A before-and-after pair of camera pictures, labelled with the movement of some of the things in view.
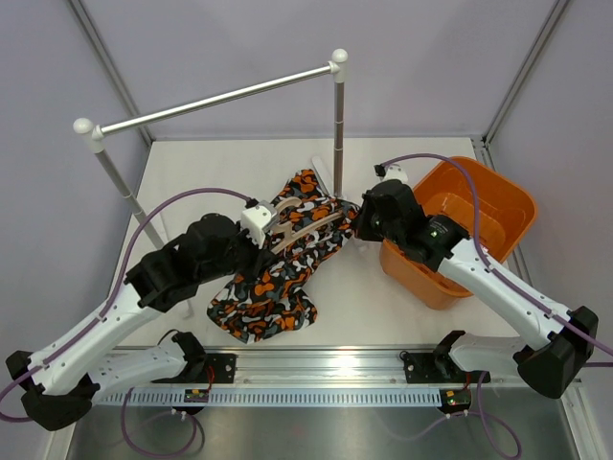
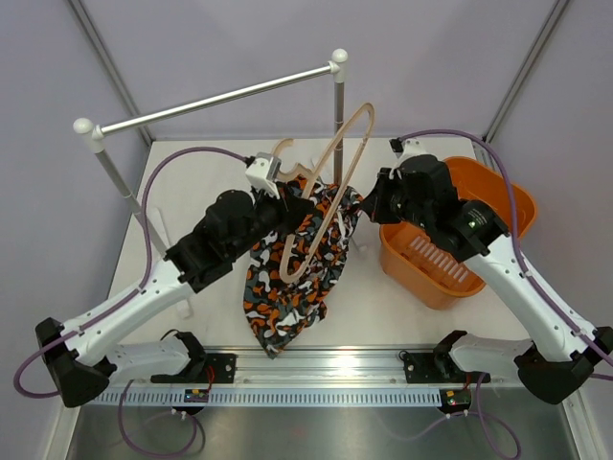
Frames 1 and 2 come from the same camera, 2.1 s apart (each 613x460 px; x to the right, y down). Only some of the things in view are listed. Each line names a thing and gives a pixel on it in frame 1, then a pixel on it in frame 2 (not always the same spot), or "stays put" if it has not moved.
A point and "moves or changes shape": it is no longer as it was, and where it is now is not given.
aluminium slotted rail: [275, 398] stays put
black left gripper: [261, 258] to [291, 209]
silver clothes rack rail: [92, 133] stays put
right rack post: [339, 60] stays put
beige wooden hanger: [282, 233] to [309, 177]
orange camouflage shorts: [275, 296] moves or changes shape
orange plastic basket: [506, 212] stays put
